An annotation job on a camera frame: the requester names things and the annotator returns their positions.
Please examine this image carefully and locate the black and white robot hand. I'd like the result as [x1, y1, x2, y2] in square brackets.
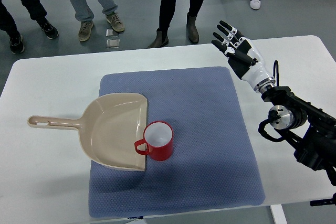
[212, 20, 275, 94]

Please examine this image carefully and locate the red cup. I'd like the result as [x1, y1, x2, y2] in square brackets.
[134, 121, 174, 162]

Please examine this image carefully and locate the beige plastic dustpan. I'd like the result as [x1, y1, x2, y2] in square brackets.
[27, 93, 148, 172]

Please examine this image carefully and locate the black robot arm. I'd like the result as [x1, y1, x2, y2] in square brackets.
[258, 61, 335, 185]

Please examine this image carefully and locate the person in black leggings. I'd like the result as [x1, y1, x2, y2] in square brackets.
[147, 0, 211, 49]

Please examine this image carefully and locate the blue textured mat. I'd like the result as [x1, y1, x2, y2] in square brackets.
[89, 67, 265, 218]

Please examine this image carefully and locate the white table leg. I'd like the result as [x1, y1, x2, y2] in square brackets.
[269, 204, 287, 224]

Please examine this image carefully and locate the person in black trousers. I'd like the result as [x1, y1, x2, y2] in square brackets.
[1, 0, 59, 55]

